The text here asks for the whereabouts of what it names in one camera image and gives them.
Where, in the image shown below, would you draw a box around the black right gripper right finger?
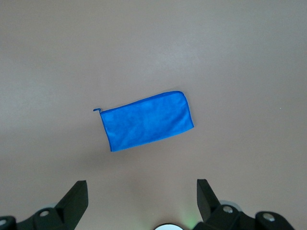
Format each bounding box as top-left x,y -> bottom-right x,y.
195,179 -> 260,230

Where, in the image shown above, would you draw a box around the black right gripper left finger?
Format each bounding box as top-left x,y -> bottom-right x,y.
16,180 -> 89,230

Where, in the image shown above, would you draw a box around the blue microfibre towel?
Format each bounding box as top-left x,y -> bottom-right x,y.
93,90 -> 195,152

